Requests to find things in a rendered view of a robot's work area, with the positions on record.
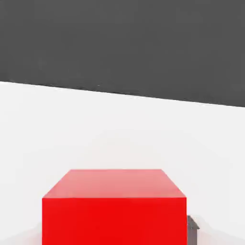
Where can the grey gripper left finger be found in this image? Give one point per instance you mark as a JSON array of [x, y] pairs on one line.
[[35, 238]]

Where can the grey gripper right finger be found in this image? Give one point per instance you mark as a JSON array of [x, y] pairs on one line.
[[192, 232]]

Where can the small red cube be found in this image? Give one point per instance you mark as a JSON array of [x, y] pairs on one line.
[[114, 220]]

